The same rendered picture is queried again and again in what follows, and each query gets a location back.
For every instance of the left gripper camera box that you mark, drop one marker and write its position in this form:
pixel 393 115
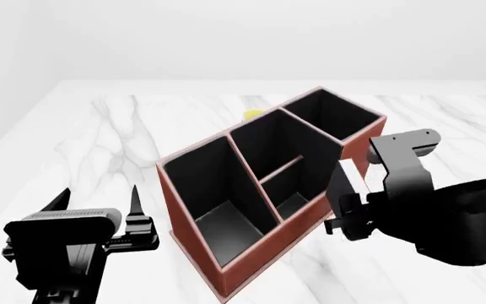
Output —
pixel 74 218

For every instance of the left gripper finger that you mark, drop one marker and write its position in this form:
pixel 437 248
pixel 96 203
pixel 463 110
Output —
pixel 59 201
pixel 135 215

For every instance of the small yellow object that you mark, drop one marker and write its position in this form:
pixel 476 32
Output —
pixel 252 113

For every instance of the brown leather desk caddy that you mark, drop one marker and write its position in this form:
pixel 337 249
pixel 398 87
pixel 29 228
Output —
pixel 293 218

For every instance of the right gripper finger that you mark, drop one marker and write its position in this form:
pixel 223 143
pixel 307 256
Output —
pixel 339 187

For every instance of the right gripper camera mount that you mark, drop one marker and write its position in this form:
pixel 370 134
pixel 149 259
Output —
pixel 403 161

